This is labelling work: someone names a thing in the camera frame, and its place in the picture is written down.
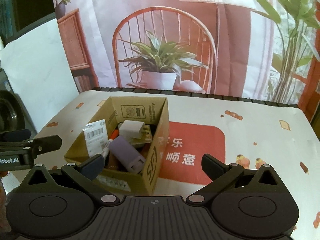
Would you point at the white charger adapter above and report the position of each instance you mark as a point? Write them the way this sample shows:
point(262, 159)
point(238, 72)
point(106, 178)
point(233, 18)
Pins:
point(131, 128)

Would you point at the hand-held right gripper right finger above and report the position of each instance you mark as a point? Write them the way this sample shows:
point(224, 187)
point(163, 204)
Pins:
point(211, 167)

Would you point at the orange-capped white marker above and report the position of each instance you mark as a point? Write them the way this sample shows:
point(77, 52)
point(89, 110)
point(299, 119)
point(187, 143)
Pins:
point(107, 146)

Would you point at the dark round appliance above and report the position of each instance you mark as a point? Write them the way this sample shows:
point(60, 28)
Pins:
point(10, 112)

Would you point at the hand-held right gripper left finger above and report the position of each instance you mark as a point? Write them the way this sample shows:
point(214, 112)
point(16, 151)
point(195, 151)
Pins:
point(92, 166)

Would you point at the reddish-brown cylindrical tube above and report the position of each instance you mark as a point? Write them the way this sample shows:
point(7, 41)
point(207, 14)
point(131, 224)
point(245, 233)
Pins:
point(113, 163)

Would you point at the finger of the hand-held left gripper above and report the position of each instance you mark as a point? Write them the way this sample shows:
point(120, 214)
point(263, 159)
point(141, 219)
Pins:
point(47, 142)
point(17, 135)

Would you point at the white marble board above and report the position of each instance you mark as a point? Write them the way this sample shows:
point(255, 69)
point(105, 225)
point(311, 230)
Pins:
point(37, 67)

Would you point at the cartoon printed tablecloth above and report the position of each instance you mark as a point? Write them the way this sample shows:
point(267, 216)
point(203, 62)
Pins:
point(250, 130)

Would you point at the dark window frame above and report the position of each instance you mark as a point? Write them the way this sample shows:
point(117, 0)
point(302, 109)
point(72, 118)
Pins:
point(25, 5)

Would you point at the olive patterned card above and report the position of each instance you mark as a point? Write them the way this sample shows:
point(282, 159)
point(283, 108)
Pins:
point(148, 138)

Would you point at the purple rectangular device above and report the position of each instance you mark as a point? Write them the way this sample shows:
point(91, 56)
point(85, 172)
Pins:
point(125, 152)

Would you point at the printed chair and plant backdrop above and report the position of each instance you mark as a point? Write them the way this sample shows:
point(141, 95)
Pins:
point(237, 55)

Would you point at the brown cardboard box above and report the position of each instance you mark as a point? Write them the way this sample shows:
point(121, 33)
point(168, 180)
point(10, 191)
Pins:
point(152, 160)

